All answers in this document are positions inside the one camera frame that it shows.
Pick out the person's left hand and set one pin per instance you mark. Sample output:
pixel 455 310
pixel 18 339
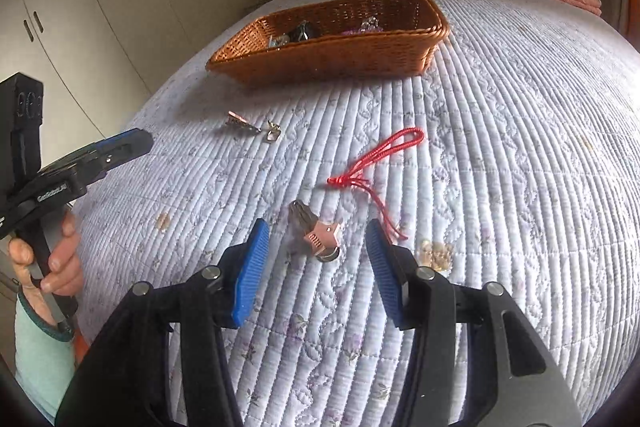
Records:
pixel 67 252

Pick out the brown wicker basket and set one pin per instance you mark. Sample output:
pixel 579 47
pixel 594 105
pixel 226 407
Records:
pixel 325 57

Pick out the bronze hair clip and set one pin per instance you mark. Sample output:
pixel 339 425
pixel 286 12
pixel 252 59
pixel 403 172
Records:
pixel 240 122

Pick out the small beige bead cluster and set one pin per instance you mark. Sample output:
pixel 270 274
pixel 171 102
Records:
pixel 435 253
pixel 162 221

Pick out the white wardrobe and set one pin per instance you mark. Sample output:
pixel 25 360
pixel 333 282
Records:
pixel 125 7

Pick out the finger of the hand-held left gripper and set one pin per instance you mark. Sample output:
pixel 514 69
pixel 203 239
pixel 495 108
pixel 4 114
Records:
pixel 117 149

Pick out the person's left forearm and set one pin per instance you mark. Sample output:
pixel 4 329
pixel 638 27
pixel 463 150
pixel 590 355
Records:
pixel 42 367

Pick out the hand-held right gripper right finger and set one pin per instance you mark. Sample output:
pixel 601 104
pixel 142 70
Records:
pixel 385 272

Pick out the light blue hair clip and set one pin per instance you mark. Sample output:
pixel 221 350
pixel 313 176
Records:
pixel 277 40

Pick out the black hair clip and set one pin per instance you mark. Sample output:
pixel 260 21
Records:
pixel 302 31

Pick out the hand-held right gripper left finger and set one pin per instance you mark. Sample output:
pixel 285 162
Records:
pixel 250 277

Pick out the small brass clasp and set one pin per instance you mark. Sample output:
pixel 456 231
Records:
pixel 272 134

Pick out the white quilted bedspread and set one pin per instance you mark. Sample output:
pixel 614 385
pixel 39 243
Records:
pixel 500 207

